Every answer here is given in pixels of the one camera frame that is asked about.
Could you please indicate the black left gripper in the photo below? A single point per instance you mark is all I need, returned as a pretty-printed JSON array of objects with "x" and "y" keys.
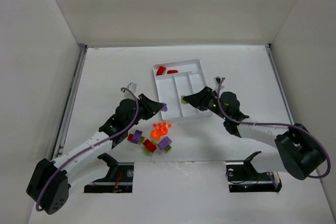
[{"x": 144, "y": 105}]

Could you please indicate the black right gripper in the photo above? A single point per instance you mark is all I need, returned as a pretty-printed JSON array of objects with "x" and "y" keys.
[{"x": 206, "y": 98}]

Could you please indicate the lime green small lego brick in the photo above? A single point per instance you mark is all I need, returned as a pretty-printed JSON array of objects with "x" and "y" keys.
[{"x": 141, "y": 140}]

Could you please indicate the red flower lego brick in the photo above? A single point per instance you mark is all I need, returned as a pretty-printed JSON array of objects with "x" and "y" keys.
[{"x": 161, "y": 71}]

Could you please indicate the purple sloped lego brick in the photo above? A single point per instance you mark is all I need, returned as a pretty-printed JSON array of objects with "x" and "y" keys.
[{"x": 164, "y": 143}]

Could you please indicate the red curved lego brick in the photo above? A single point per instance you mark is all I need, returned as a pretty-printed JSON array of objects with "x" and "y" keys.
[{"x": 172, "y": 71}]

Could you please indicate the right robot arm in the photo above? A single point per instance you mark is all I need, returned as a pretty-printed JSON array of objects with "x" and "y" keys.
[{"x": 299, "y": 153}]

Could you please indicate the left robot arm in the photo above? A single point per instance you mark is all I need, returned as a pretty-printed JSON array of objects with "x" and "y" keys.
[{"x": 53, "y": 180}]

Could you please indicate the small orange lego pieces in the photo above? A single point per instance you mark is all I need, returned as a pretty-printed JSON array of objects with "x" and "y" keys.
[{"x": 164, "y": 124}]

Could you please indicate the purple long lego brick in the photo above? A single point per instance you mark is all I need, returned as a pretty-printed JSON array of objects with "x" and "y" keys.
[{"x": 136, "y": 137}]

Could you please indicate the small red lego brick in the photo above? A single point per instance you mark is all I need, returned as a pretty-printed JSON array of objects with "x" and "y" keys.
[{"x": 130, "y": 137}]

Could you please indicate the white divided sorting tray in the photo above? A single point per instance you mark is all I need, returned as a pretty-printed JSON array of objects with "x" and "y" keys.
[{"x": 190, "y": 79}]

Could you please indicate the red square lego brick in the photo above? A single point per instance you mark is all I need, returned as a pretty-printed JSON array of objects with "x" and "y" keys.
[{"x": 150, "y": 146}]

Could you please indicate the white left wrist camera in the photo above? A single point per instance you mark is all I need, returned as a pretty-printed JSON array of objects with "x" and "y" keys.
[{"x": 132, "y": 87}]

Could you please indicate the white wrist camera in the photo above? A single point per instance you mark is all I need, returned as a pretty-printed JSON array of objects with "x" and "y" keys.
[
  {"x": 132, "y": 87},
  {"x": 217, "y": 80}
]

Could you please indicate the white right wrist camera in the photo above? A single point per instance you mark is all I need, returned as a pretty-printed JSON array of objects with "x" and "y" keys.
[{"x": 217, "y": 80}]

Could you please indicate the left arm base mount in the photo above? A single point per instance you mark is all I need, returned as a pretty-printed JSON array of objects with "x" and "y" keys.
[{"x": 118, "y": 179}]

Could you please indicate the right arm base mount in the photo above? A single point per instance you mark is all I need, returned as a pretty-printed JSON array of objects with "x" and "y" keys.
[{"x": 243, "y": 178}]

